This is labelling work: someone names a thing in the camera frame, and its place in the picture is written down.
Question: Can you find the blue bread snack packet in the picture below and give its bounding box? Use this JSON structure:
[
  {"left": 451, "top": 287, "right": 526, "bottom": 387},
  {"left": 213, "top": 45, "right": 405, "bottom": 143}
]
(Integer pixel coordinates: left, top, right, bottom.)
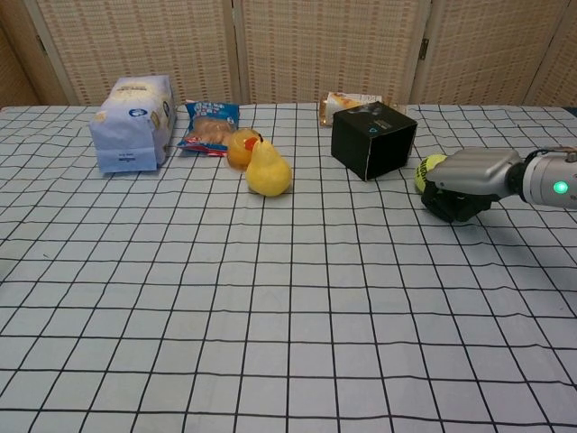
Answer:
[{"left": 175, "top": 99, "right": 241, "bottom": 158}]

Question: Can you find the yellow toy pear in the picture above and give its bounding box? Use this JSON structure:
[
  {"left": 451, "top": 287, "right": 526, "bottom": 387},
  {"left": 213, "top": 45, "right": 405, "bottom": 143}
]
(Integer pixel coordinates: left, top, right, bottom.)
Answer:
[{"left": 244, "top": 136, "right": 294, "bottom": 198}]

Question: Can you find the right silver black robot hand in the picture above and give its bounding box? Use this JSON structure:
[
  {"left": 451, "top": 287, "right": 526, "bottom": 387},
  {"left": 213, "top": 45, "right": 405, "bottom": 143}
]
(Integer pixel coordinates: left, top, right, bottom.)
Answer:
[{"left": 421, "top": 147, "right": 527, "bottom": 223}]

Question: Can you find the woven folding screen panel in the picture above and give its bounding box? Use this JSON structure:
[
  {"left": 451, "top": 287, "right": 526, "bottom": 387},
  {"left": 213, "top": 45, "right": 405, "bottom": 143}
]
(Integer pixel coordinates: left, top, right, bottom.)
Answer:
[
  {"left": 230, "top": 0, "right": 436, "bottom": 105},
  {"left": 26, "top": 0, "right": 243, "bottom": 107},
  {"left": 0, "top": 0, "right": 69, "bottom": 109},
  {"left": 417, "top": 0, "right": 577, "bottom": 108}
]

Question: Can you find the pale blue paper bag pack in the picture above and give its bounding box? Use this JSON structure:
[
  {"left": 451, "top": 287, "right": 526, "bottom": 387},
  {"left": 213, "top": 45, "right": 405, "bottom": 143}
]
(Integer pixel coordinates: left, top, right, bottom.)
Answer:
[{"left": 87, "top": 75, "right": 179, "bottom": 175}]

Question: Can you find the white black checked tablecloth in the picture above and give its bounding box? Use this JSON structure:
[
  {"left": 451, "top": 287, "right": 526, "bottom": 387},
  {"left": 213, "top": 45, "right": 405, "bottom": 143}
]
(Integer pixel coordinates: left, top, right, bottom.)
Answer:
[{"left": 0, "top": 102, "right": 577, "bottom": 433}]

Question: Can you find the black cardboard box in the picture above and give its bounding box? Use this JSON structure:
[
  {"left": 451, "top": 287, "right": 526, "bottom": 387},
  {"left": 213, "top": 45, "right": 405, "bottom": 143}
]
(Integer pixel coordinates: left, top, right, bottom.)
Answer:
[{"left": 330, "top": 100, "right": 417, "bottom": 182}]

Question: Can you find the clear wrapped cake packet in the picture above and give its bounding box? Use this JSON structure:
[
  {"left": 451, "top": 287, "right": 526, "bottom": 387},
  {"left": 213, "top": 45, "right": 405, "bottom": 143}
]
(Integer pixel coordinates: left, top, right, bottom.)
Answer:
[{"left": 318, "top": 91, "right": 409, "bottom": 128}]

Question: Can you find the orange jelly cup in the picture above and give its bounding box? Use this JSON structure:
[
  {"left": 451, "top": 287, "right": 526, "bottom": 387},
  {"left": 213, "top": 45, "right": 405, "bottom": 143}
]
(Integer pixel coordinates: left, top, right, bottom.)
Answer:
[{"left": 225, "top": 128, "right": 263, "bottom": 171}]

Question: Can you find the yellow tennis ball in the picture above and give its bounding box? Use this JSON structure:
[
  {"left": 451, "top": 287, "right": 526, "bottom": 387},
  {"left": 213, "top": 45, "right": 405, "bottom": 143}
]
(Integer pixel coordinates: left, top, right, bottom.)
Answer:
[{"left": 414, "top": 153, "right": 448, "bottom": 196}]

